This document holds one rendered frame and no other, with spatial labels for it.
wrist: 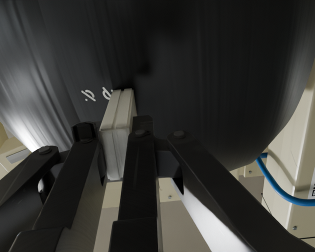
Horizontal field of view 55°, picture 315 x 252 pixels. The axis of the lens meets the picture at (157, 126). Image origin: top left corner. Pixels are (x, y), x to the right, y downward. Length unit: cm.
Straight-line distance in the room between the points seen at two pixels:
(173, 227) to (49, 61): 313
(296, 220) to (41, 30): 56
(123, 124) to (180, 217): 323
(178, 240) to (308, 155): 271
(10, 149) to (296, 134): 81
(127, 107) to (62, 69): 6
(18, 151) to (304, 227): 79
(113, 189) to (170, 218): 253
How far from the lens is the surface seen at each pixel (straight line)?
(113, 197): 89
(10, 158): 104
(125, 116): 16
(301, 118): 52
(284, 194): 58
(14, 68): 23
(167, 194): 89
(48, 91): 23
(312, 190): 60
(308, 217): 65
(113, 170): 16
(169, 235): 324
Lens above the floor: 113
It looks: 31 degrees up
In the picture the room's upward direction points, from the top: 174 degrees clockwise
